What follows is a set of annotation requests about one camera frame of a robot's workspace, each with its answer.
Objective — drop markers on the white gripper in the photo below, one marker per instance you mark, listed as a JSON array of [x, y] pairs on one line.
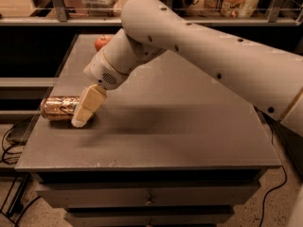
[[100, 70]]

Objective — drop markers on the gold orange soda can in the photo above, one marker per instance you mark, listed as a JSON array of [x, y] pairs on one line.
[[58, 108]]

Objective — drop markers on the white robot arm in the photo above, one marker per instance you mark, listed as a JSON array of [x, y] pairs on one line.
[[268, 78]]

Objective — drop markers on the red apple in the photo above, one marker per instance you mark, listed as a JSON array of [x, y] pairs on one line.
[[102, 40]]

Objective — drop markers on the grey drawer cabinet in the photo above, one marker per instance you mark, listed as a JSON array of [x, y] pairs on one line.
[[168, 123]]

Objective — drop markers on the upper drawer with knob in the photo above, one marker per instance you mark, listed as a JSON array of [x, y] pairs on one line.
[[100, 195]]

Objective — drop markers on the drawer with knob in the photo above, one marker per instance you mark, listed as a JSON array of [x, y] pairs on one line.
[[100, 195], [155, 217]]

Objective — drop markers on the lower drawer with knob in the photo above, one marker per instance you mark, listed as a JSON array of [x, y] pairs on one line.
[[155, 217]]

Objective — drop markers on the black metal stand left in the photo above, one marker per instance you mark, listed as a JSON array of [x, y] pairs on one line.
[[11, 207]]

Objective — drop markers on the printed snack bag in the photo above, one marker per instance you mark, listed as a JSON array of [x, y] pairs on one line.
[[228, 8]]

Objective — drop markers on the grey metal shelf rail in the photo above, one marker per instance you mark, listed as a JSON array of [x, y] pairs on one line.
[[72, 12]]

